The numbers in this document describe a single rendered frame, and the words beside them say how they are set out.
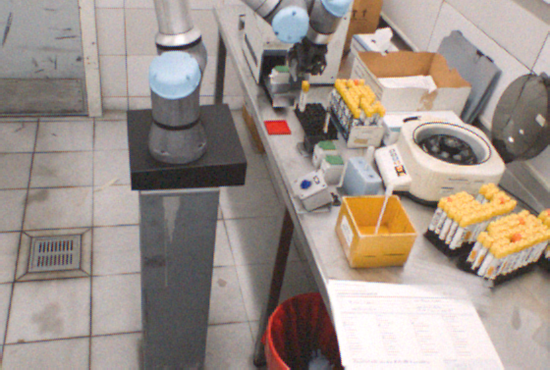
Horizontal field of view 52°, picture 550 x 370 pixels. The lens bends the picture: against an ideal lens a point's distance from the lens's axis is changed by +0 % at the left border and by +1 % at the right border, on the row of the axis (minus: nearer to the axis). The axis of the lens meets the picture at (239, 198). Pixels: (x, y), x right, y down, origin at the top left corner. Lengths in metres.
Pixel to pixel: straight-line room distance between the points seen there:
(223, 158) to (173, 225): 0.23
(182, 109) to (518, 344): 0.87
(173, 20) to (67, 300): 1.31
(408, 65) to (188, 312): 1.07
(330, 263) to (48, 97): 2.35
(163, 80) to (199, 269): 0.58
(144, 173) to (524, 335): 0.90
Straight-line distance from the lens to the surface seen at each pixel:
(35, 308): 2.33
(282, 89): 1.80
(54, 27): 3.15
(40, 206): 2.76
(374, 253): 1.26
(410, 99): 1.76
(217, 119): 1.55
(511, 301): 1.36
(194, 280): 1.64
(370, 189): 1.39
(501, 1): 1.88
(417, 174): 1.48
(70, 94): 3.31
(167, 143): 1.37
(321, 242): 1.32
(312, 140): 1.62
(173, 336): 1.83
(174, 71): 1.31
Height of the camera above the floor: 1.76
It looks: 39 degrees down
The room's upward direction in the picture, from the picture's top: 7 degrees clockwise
